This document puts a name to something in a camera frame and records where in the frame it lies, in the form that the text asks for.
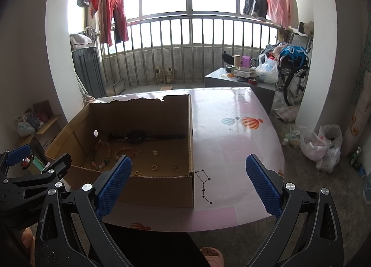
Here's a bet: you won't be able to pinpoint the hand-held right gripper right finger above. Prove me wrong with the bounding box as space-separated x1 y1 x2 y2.
245 154 344 267

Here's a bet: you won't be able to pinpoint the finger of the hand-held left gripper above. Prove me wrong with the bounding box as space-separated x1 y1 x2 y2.
6 153 72 201
0 144 31 182

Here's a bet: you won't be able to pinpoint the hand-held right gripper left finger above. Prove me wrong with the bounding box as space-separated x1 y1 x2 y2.
32 155 132 267

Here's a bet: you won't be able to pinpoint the multicolour bead bracelet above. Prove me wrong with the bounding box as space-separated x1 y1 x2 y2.
91 141 112 169

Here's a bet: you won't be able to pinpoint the pink bead bracelet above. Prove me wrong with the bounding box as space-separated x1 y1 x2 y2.
114 147 134 159

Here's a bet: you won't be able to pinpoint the cardboard box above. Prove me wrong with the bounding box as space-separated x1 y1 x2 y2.
44 94 195 208

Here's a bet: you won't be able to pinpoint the wrist watch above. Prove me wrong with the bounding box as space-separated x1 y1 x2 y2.
108 130 186 143

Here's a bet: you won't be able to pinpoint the person's left hand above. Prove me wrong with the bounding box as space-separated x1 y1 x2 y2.
20 226 37 249

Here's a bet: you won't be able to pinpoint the small knotted plastic bag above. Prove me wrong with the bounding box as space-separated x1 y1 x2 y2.
17 122 36 137

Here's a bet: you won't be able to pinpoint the open cardboard carton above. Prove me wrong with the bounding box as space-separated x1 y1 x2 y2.
14 100 63 151

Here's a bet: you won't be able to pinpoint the crumpled white plastic bag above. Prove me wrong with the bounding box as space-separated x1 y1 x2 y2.
316 147 341 173
300 124 343 163

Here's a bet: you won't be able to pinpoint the person's black pants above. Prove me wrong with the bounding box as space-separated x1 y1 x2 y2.
106 223 209 267

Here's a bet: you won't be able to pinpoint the person's foot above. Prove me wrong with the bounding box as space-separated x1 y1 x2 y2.
200 246 225 267

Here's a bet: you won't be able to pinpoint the grey cabinet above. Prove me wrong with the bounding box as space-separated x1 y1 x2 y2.
205 68 276 114

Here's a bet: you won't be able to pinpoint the grey metal locker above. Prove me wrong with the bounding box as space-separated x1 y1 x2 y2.
71 46 108 98

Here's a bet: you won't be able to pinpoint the wheelchair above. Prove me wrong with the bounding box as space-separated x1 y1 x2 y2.
278 33 314 107

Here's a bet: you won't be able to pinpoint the white plastic bag blue print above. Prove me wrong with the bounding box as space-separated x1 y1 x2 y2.
256 54 279 84

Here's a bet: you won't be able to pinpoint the white flat box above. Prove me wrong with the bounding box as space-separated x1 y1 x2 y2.
233 67 257 78

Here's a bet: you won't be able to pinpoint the printed floral cloth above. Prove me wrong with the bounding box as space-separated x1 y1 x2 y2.
345 61 371 154

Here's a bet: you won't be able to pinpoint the folded bedding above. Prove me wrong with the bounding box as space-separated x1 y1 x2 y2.
70 26 100 52

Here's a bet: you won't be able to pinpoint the pile of clothes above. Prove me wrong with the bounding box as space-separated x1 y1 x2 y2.
262 43 283 59

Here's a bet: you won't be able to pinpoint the beige hat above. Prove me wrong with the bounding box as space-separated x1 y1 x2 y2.
298 21 315 36

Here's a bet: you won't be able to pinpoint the small red hanging garment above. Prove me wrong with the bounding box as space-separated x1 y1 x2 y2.
90 0 101 19

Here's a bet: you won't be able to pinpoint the pink hanging shirt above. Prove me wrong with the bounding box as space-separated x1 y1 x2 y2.
266 0 299 30

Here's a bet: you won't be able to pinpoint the metal balcony railing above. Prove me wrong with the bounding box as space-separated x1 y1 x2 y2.
100 12 283 88

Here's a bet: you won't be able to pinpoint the picture frame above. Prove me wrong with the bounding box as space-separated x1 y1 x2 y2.
114 79 127 96

